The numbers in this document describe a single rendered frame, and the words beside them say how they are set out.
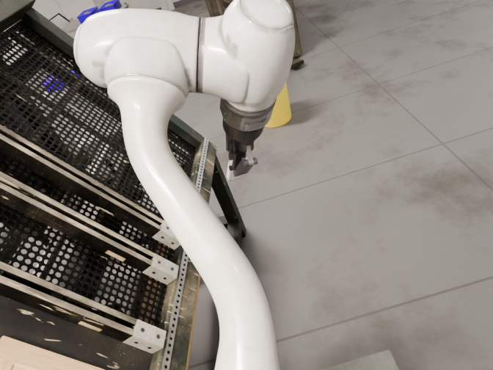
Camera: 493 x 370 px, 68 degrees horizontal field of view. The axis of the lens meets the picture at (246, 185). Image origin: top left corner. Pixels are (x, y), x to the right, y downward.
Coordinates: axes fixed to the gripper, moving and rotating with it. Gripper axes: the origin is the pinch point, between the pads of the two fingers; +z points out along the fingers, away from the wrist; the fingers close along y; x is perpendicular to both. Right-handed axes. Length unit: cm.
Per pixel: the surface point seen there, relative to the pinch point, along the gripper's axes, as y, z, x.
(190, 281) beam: 1, 91, -12
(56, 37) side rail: -132, 71, -46
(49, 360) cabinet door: 19, 54, -58
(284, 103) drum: -169, 214, 128
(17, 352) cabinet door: 15, 49, -65
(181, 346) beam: 26, 82, -22
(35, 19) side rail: -139, 64, -53
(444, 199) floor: -13, 146, 175
